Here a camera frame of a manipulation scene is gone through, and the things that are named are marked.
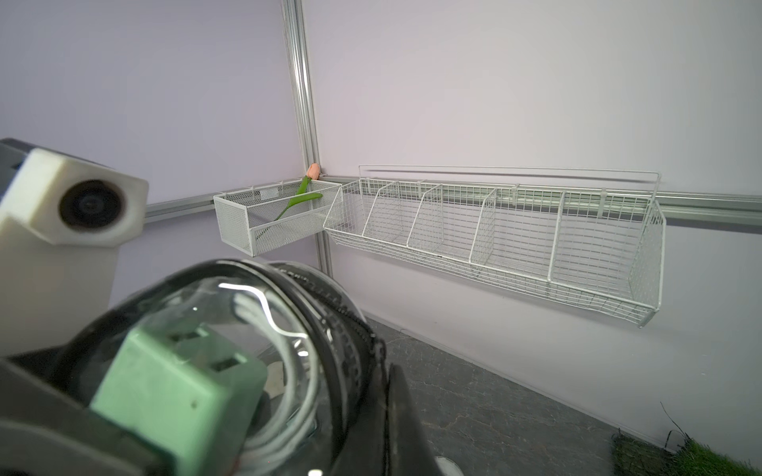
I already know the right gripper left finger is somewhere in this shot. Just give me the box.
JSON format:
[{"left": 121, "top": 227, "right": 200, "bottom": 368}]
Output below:
[{"left": 331, "top": 365, "right": 387, "bottom": 476}]

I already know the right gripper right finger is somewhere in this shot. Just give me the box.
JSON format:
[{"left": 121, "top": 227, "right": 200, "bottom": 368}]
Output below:
[{"left": 387, "top": 364, "right": 442, "bottom": 476}]

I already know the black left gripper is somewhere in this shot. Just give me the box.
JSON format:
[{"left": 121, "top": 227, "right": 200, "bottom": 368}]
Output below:
[{"left": 1, "top": 359, "right": 173, "bottom": 475}]

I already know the white cable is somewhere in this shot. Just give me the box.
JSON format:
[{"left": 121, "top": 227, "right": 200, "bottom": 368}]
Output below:
[{"left": 219, "top": 282, "right": 325, "bottom": 476}]

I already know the green charger block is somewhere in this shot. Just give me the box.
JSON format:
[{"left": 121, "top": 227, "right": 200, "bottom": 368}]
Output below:
[{"left": 89, "top": 325, "right": 268, "bottom": 475}]

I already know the green artificial grass mat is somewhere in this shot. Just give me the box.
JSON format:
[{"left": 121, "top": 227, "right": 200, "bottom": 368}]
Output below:
[{"left": 612, "top": 434, "right": 761, "bottom": 476}]

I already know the artificial pink tulip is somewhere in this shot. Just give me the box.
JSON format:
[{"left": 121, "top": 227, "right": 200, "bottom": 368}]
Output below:
[{"left": 275, "top": 163, "right": 323, "bottom": 220}]

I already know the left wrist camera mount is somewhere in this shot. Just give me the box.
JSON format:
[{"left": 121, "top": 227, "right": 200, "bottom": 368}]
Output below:
[{"left": 1, "top": 138, "right": 149, "bottom": 356}]

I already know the white mesh wall basket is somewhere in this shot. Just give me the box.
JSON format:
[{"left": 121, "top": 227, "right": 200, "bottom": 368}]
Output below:
[{"left": 214, "top": 180, "right": 341, "bottom": 257}]

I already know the white wire wall shelf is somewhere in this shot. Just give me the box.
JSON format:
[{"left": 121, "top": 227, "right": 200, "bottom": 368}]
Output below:
[{"left": 325, "top": 165, "right": 667, "bottom": 326}]

